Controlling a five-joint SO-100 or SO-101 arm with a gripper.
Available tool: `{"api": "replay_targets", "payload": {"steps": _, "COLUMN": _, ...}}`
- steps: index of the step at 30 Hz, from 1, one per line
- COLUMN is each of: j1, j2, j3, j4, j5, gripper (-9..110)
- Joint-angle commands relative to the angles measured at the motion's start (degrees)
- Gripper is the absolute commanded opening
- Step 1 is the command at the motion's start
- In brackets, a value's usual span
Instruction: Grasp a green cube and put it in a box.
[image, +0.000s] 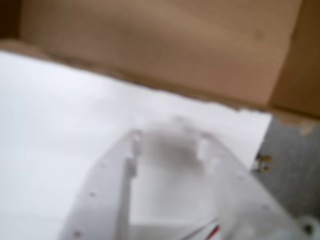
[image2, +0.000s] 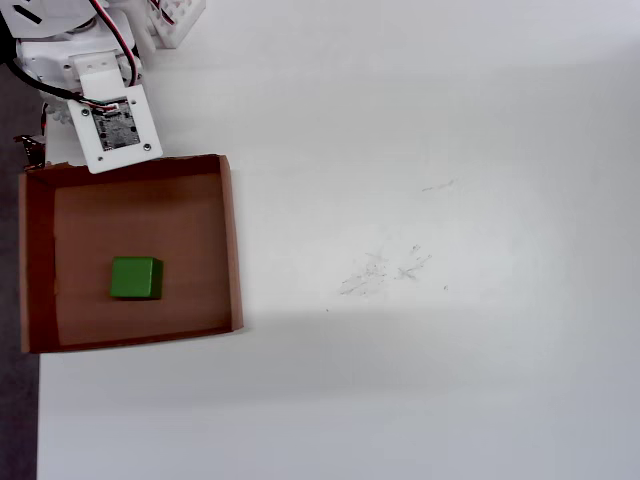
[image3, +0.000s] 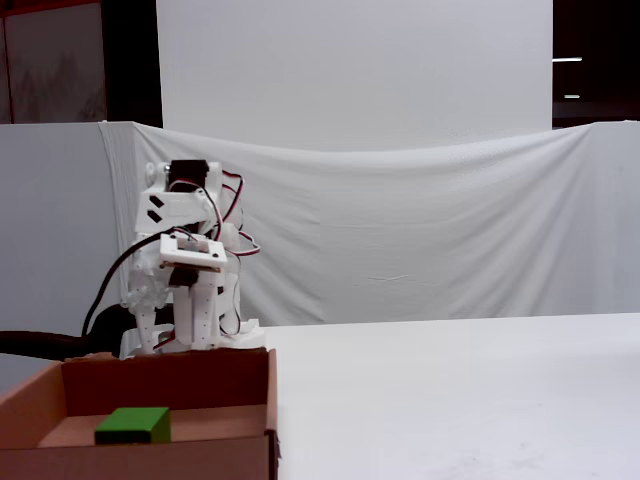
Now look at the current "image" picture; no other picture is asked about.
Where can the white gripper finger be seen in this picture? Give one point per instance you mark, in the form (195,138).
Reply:
(245,205)
(100,200)

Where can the brown cardboard box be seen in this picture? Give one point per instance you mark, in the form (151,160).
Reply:
(160,45)

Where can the small brass metal bracket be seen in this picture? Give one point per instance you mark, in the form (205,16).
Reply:
(265,158)

